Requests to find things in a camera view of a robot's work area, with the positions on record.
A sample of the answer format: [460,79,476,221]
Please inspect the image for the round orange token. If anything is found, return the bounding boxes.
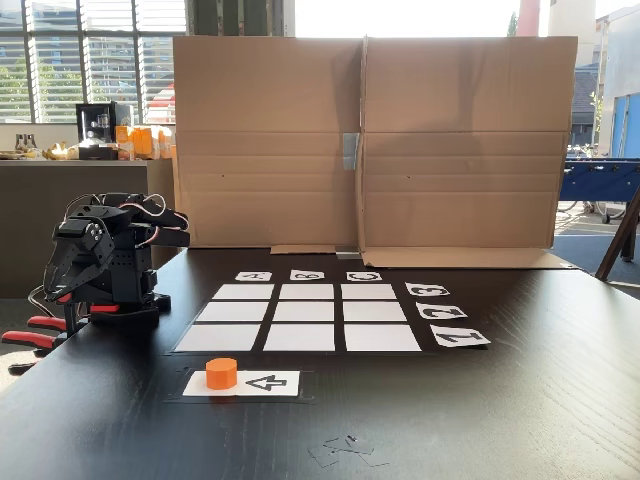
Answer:
[205,357,238,391]

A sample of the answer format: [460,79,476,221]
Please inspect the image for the white nine-square grid sheet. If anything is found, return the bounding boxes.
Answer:
[172,282,436,355]

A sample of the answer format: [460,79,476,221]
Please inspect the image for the black red clamp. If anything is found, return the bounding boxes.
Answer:
[52,292,124,336]
[0,314,71,376]

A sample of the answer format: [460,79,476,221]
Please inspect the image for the yellow bananas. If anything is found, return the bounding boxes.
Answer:
[42,141,80,161]

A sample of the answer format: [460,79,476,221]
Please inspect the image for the orange juice carton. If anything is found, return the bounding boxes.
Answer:
[158,127,177,160]
[133,127,154,160]
[115,125,135,161]

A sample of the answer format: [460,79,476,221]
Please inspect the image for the black coffee machine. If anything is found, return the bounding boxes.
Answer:
[75,101,135,161]

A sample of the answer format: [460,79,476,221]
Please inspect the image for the brown cardboard panel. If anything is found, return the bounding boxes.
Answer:
[172,34,365,256]
[357,33,580,270]

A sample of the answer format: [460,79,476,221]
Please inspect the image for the white arrow paper sheet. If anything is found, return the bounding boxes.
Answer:
[182,370,301,398]

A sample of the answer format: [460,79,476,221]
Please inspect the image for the tape scraps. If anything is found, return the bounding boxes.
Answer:
[307,434,391,469]

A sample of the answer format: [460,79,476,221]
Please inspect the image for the number 3 paper sheet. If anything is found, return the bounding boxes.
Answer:
[404,282,451,297]

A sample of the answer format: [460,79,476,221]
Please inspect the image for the number 2 paper sheet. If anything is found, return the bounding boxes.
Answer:
[415,302,469,320]

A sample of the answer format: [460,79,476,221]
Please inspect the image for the number 1 paper sheet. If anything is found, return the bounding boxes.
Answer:
[429,327,492,348]

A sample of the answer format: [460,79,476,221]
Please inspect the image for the blue foosball table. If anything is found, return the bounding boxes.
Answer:
[558,157,640,225]

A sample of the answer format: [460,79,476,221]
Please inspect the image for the wooden easel leg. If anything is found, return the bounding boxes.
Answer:
[594,187,640,282]

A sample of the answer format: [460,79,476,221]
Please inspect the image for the thin robot power cable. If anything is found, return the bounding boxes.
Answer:
[27,284,51,316]

